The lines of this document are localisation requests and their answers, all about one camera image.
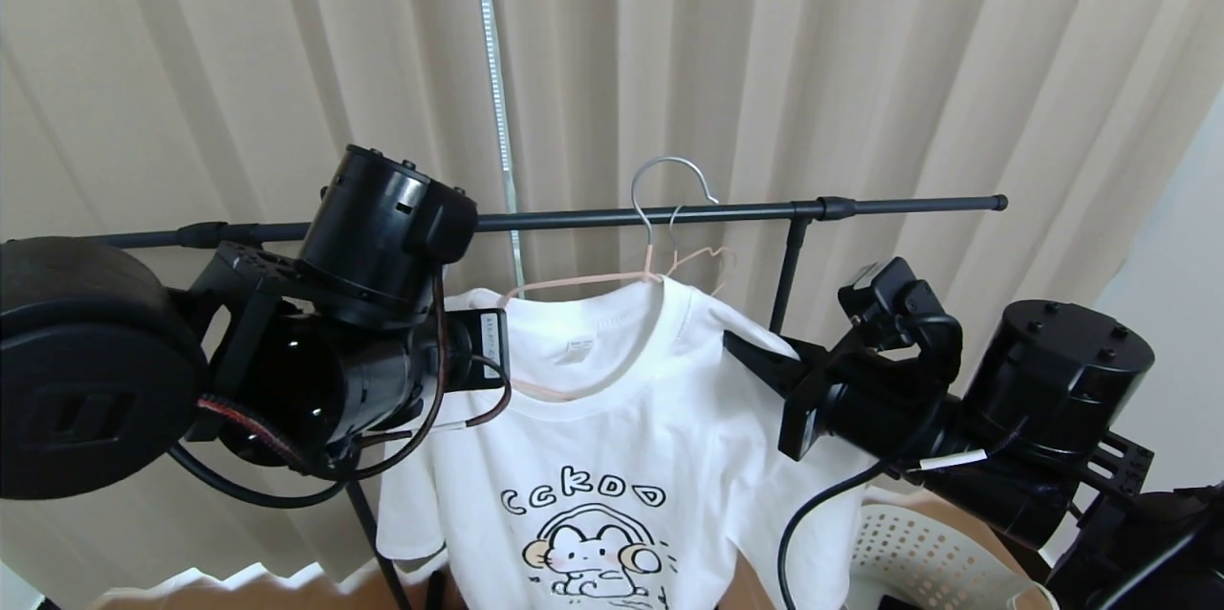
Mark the white printed t-shirt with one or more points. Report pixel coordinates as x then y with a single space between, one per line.
622 438

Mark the pink clothes hanger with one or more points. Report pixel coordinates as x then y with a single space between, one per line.
593 281
708 253

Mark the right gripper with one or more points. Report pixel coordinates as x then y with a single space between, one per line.
861 409

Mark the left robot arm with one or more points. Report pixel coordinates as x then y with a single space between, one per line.
86 361

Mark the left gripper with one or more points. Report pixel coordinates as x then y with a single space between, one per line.
469 357

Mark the white laundry basket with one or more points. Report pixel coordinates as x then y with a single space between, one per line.
918 553

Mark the beige curtain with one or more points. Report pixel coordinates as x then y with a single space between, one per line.
861 65

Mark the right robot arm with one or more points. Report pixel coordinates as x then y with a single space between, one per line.
1052 381

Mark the black clothes rack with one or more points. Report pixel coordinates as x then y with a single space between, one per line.
574 218

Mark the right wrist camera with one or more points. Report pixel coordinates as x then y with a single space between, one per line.
899 304

